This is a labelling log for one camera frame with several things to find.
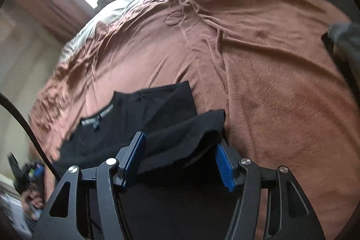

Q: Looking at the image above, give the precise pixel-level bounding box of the left hand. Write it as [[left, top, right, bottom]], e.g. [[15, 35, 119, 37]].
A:
[[21, 189, 44, 220]]

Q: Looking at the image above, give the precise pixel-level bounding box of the brown bed blanket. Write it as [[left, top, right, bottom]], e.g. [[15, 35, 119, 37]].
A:
[[29, 0, 359, 239]]

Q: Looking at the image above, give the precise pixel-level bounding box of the brown curtain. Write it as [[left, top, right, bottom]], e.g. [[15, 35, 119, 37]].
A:
[[11, 0, 94, 43]]

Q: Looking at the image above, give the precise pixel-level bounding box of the black bear print t-shirt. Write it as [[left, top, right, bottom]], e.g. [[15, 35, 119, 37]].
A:
[[54, 82, 236, 239]]

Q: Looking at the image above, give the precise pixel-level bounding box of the black cable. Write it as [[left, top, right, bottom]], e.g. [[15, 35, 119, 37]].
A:
[[0, 92, 61, 183]]

